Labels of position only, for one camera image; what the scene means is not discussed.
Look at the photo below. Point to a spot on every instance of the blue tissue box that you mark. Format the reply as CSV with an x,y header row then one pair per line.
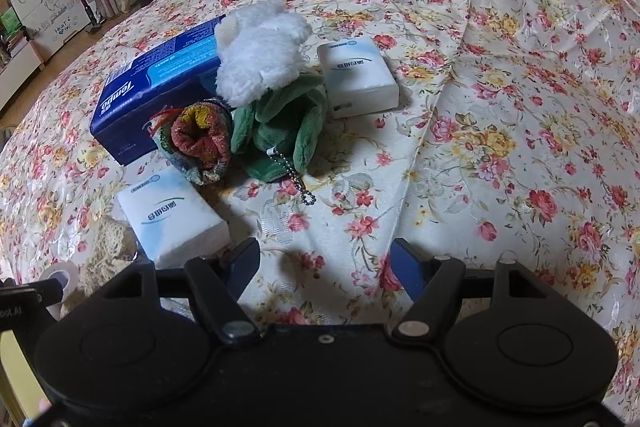
x,y
150,77

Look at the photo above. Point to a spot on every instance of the cream crochet doily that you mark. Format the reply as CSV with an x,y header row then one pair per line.
x,y
107,257

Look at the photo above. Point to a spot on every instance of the multicolour knitted pouch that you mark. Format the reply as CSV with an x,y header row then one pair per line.
x,y
200,132

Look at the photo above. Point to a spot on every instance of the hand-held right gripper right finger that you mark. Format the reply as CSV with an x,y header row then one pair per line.
x,y
406,265

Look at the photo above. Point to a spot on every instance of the floral bedspread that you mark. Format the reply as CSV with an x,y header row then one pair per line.
x,y
500,107

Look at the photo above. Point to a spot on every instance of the white tissue packet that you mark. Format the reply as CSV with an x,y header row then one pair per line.
x,y
357,77
170,217

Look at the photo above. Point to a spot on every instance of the white tape roll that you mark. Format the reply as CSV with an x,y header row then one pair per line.
x,y
72,279

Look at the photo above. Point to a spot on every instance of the white low shelf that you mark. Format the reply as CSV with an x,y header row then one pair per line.
x,y
20,67

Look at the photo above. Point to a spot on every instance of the white and green plush toy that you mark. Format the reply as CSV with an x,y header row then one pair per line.
x,y
260,57

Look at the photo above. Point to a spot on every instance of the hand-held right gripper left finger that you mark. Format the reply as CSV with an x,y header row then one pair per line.
x,y
245,258

